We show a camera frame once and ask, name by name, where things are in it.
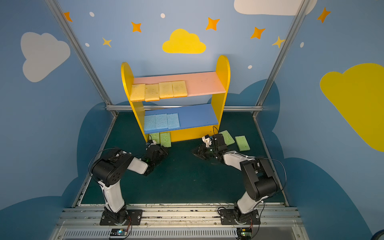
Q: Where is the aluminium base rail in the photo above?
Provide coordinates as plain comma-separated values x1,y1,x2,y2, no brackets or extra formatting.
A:
50,203,309,240

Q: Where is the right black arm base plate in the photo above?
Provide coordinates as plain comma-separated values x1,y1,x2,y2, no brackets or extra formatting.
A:
218,208,261,225

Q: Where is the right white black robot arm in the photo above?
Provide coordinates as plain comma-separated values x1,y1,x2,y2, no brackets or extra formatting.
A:
192,134,280,215

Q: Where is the left green circuit board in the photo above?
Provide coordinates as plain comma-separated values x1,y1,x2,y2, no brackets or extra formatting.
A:
110,229,128,238

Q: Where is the green circuit board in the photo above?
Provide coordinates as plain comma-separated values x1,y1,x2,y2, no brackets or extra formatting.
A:
110,229,128,238
236,228,253,240

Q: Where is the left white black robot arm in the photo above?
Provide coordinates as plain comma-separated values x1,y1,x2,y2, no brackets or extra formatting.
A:
89,143,168,215

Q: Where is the green sponge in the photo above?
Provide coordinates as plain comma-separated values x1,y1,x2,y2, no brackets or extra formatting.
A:
235,136,251,152
150,133,160,144
220,130,236,146
160,132,172,148

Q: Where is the right aluminium frame post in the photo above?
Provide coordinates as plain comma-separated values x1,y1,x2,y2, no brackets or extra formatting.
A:
253,0,311,121

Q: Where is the rear aluminium frame bar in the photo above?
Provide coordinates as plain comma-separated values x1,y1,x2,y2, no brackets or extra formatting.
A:
105,104,264,113

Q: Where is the yellow sponge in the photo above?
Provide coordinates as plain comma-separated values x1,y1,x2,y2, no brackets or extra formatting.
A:
159,82,174,99
145,84,160,102
172,81,188,98
130,84,146,102

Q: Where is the yellow shelf with coloured boards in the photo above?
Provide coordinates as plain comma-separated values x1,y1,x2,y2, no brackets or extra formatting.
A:
121,55,231,142

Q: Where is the left aluminium frame post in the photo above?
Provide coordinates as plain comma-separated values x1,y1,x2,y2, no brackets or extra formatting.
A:
45,0,113,107

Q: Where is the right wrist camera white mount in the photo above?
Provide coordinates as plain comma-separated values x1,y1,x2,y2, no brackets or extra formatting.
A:
202,135,212,148

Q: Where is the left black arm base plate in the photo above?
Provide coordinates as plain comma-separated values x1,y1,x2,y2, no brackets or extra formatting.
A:
100,208,143,226

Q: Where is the blue sponge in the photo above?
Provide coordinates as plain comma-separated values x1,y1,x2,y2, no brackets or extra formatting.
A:
144,115,157,132
167,113,180,130
155,114,168,130

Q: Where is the aluminium frame post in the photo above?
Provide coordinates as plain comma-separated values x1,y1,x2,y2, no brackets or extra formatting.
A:
253,0,311,121
45,0,113,107

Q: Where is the right green circuit board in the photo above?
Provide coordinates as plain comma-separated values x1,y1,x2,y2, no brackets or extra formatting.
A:
236,228,253,240

